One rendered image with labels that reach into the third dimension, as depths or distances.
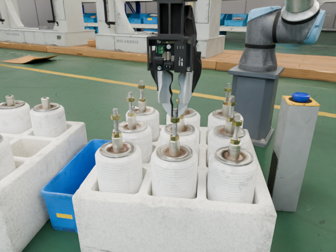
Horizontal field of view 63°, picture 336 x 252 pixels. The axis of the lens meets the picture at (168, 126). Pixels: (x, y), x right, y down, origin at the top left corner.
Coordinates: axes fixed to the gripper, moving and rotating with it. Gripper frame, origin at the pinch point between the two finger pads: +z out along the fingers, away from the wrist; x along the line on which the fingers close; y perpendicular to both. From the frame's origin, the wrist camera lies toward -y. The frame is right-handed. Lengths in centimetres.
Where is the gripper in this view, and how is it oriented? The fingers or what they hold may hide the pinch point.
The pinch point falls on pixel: (175, 108)
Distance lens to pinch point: 52.4
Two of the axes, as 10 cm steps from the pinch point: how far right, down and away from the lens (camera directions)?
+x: 9.9, 0.7, -1.6
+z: 0.0, 9.2, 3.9
